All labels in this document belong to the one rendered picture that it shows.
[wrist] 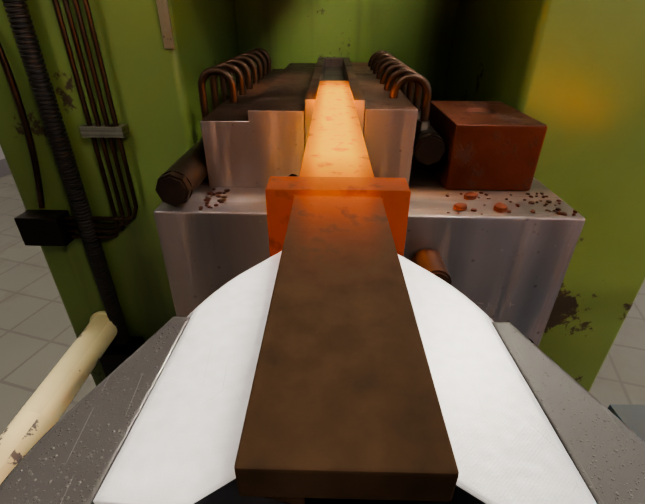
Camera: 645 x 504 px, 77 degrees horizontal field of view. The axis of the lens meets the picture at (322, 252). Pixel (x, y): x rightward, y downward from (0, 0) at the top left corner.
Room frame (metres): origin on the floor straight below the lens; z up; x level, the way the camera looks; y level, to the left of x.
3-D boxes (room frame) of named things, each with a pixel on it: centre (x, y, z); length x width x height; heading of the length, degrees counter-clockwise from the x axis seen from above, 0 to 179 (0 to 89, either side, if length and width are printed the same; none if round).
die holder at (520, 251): (0.60, -0.05, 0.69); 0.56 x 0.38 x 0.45; 179
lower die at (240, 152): (0.59, 0.01, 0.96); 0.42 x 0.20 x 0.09; 179
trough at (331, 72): (0.59, -0.01, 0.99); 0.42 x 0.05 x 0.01; 179
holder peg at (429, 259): (0.30, -0.10, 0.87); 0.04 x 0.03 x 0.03; 179
